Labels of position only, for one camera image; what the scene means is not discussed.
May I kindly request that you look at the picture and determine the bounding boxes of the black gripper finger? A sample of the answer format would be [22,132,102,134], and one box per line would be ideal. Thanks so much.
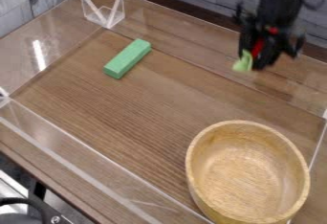
[237,27,254,56]
[252,35,282,71]

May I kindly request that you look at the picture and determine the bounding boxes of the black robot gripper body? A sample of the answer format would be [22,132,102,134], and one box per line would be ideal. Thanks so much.
[236,12,305,58]

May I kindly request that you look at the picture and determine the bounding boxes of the red plush strawberry toy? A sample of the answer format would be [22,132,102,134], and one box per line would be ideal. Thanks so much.
[232,26,269,72]

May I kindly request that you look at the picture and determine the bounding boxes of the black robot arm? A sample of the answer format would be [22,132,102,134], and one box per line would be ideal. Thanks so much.
[232,0,325,72]

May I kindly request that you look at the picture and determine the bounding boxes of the green rectangular block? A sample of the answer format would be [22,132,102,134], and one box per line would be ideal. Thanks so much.
[104,39,152,79]

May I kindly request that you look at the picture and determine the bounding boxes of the clear acrylic tray walls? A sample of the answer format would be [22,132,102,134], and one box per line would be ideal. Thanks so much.
[0,0,327,224]

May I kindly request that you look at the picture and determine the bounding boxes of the light wooden bowl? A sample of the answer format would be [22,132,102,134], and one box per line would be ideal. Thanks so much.
[185,120,310,224]

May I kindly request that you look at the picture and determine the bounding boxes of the black metal equipment base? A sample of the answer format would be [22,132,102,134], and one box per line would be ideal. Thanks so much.
[0,185,73,224]

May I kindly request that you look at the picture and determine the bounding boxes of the black cable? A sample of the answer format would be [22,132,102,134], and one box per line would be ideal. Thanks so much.
[0,196,51,224]

